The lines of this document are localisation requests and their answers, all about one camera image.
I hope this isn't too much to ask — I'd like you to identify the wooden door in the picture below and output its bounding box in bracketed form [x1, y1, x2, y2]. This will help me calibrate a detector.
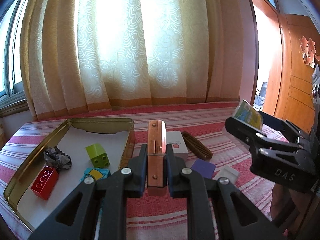
[266, 14, 320, 135]

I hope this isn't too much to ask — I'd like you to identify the wooden door frame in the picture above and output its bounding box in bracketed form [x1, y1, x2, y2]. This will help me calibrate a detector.
[246, 0, 285, 113]

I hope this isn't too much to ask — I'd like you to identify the white box with orange side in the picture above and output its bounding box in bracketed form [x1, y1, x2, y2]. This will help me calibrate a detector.
[165, 130, 188, 160]

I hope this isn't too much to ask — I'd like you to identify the small white block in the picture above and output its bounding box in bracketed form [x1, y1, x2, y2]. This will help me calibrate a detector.
[212, 164, 238, 186]

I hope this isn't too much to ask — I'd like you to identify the brown comb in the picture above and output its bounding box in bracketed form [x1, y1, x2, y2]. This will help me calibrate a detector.
[180, 131, 213, 160]

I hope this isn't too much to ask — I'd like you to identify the green toy block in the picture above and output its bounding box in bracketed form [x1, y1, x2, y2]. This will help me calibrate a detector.
[85, 143, 111, 168]

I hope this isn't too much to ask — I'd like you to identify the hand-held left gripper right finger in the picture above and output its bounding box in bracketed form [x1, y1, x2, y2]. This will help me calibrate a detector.
[166, 144, 295, 240]

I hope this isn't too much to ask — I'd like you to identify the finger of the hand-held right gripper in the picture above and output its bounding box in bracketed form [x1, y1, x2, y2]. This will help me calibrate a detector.
[225, 116, 304, 155]
[260, 111, 312, 143]

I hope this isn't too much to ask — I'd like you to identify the clear pack of cards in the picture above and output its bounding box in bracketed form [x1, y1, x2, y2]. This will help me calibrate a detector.
[231, 100, 264, 130]

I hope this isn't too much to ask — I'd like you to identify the wooden window sill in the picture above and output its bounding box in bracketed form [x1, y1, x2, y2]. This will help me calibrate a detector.
[0, 97, 29, 118]

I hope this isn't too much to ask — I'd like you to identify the flower door decoration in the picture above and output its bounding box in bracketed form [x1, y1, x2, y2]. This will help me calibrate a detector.
[299, 36, 320, 67]

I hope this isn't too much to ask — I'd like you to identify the purple block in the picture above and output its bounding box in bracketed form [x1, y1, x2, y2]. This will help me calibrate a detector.
[190, 159, 217, 179]

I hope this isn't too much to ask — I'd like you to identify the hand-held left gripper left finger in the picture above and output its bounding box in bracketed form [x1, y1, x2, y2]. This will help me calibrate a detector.
[27, 144, 148, 240]

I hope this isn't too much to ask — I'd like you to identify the grey speckled stone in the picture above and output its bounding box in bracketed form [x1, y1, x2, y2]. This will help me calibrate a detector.
[44, 146, 72, 172]

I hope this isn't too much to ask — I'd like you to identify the dark chair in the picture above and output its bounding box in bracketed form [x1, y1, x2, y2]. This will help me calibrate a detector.
[254, 81, 267, 107]

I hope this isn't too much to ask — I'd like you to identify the red striped tablecloth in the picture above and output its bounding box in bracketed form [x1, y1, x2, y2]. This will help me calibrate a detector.
[0, 101, 290, 240]

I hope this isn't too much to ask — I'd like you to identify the white paper liner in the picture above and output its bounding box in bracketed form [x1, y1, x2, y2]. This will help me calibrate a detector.
[10, 126, 130, 230]

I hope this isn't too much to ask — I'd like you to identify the person's right hand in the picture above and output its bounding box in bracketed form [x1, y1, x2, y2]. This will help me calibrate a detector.
[271, 184, 300, 222]

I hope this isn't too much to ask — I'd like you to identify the brown wooden box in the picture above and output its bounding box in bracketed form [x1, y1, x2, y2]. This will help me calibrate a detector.
[147, 120, 167, 197]

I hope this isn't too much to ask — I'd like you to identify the sliding window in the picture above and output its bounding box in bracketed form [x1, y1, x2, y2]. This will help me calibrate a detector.
[0, 0, 34, 98]

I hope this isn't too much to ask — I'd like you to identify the gold metal tin box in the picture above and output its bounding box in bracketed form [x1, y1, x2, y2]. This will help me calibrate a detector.
[3, 117, 135, 233]

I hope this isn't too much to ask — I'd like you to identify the red toy block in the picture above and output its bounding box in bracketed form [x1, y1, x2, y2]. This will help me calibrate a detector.
[30, 166, 59, 200]

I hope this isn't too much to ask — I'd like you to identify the blue printed toy block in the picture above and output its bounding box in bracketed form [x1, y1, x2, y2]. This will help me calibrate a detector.
[80, 167, 111, 183]

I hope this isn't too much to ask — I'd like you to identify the cream patterned curtain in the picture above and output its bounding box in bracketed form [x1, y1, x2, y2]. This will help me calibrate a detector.
[20, 0, 250, 120]

